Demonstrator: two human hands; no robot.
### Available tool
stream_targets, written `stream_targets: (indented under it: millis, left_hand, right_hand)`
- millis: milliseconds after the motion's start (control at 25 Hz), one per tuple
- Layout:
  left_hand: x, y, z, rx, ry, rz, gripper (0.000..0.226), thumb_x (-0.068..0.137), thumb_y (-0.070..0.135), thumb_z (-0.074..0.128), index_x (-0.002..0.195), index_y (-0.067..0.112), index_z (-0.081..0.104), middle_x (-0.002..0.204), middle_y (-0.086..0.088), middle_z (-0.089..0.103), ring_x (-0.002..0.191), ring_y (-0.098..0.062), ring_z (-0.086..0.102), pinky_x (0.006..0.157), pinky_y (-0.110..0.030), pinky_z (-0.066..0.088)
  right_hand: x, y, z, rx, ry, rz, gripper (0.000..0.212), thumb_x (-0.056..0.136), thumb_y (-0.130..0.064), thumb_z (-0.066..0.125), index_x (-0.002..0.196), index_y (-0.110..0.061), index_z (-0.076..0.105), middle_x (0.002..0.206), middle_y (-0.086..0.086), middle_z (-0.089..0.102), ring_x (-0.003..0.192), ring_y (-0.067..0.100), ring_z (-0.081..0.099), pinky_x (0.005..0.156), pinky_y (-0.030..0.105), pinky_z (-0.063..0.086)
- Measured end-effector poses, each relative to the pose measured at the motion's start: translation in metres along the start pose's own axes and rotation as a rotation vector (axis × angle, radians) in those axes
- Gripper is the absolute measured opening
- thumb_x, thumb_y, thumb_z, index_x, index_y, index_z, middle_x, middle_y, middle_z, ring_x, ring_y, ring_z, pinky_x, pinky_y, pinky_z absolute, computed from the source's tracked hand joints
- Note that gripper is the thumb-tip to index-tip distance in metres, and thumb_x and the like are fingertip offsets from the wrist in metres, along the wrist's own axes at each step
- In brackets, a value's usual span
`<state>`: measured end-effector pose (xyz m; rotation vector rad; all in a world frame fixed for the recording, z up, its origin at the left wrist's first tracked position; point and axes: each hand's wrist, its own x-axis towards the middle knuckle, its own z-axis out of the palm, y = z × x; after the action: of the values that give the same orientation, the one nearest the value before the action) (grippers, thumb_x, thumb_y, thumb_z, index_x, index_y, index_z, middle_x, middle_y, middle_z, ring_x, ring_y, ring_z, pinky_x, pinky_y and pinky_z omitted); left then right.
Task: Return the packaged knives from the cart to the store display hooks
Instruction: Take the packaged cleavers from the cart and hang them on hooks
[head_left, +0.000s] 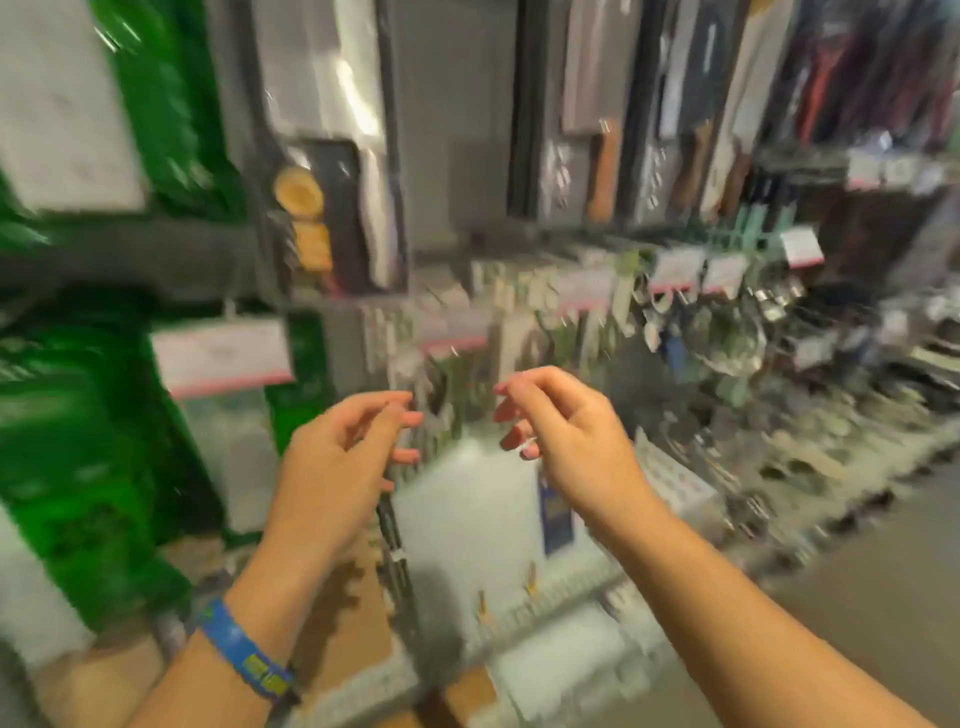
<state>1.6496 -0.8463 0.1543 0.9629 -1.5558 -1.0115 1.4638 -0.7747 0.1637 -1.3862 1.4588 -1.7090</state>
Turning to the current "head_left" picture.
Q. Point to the person's right hand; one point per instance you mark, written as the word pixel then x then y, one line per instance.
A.
pixel 581 442

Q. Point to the person's left hand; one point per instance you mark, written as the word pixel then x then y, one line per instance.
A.
pixel 330 465

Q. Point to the person's right thumb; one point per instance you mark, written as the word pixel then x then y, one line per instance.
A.
pixel 551 405

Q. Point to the person's left thumb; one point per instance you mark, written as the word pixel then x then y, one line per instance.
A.
pixel 379 435

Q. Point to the person's right forearm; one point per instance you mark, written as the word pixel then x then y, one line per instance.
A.
pixel 750 630

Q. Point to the person's left forearm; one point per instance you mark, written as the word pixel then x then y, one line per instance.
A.
pixel 247 637

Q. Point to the white rectangular package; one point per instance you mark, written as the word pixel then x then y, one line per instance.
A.
pixel 476 517

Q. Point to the white shelf price label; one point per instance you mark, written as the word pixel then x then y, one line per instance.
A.
pixel 221 354

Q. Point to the row of hanging metal utensils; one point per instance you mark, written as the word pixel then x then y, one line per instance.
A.
pixel 712 330

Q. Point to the white price tag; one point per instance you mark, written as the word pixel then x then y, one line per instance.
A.
pixel 677 270
pixel 724 271
pixel 801 246

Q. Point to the blue wristband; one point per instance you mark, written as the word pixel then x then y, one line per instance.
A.
pixel 244 651

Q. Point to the packaged knife with wooden discs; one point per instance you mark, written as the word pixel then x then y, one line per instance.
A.
pixel 326 150

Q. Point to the green packaged goods display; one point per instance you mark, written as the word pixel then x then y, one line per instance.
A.
pixel 97 360

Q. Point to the row of hanging kitchen knives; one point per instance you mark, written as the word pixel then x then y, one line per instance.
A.
pixel 675 105

